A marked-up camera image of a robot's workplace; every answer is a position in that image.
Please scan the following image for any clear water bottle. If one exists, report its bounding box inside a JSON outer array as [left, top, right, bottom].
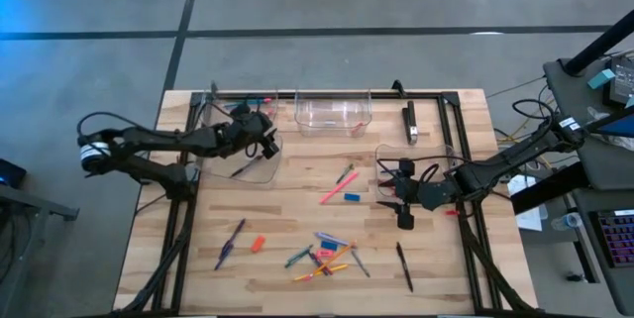
[[550, 210, 584, 233]]

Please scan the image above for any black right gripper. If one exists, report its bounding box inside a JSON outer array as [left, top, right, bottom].
[[375, 158, 435, 231]]

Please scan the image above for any grey metal stand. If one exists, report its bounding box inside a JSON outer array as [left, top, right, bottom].
[[0, 182, 81, 318]]

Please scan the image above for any clear plastic bag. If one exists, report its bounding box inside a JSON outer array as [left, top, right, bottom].
[[586, 105, 634, 152]]

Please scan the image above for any clear plastic bin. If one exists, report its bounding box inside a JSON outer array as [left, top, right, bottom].
[[294, 88, 373, 139], [373, 143, 463, 201], [200, 90, 279, 137], [197, 132, 284, 186]]

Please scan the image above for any lavender pen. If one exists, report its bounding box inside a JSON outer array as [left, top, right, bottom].
[[314, 231, 356, 249]]

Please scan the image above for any red crayon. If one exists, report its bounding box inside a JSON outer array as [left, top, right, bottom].
[[314, 256, 335, 277]]

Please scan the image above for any dark slim pen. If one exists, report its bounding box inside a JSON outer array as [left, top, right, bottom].
[[229, 155, 264, 179]]

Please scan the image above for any black diagonal pole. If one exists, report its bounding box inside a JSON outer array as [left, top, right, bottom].
[[563, 8, 634, 78]]

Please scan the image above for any green pencil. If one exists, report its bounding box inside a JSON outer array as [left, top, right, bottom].
[[283, 244, 315, 269]]

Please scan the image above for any black electronic device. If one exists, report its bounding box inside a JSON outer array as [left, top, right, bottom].
[[607, 53, 634, 108]]

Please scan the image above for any black computer tower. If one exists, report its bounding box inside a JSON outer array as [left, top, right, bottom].
[[0, 158, 29, 191]]

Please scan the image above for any grey desk with teal box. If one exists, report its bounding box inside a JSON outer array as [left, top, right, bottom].
[[542, 53, 634, 191]]

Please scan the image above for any backlit black keyboard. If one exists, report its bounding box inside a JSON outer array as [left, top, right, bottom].
[[595, 207, 634, 269]]

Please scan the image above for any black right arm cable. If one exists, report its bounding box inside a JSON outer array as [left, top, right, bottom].
[[374, 98, 559, 188]]

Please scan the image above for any white paper sheet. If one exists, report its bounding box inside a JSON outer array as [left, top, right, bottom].
[[505, 172, 550, 234]]

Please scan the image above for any yellow pencil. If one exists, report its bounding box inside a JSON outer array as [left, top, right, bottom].
[[291, 263, 350, 283]]

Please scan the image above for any black spring clamp silver jaw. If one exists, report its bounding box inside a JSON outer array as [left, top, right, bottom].
[[401, 100, 420, 147]]

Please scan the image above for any grey desk with keyboard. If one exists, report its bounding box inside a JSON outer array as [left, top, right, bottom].
[[572, 187, 634, 317]]

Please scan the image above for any grey pen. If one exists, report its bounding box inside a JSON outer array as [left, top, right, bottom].
[[350, 249, 371, 279]]

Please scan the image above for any black pen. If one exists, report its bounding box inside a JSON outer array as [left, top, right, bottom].
[[394, 241, 415, 293]]

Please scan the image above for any teal box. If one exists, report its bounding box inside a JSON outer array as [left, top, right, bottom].
[[586, 67, 617, 91]]

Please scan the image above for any orange pencil with pink eraser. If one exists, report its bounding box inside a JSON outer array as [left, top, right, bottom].
[[314, 241, 357, 278]]

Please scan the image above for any black crossbar beam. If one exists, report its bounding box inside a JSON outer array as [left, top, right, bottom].
[[509, 160, 591, 216]]

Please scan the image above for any dark green pen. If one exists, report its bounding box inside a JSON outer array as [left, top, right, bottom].
[[335, 162, 356, 185]]

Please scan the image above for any purple pen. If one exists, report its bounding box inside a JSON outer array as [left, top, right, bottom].
[[226, 217, 247, 253]]

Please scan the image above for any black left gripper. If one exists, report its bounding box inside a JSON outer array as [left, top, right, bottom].
[[228, 103, 282, 159]]

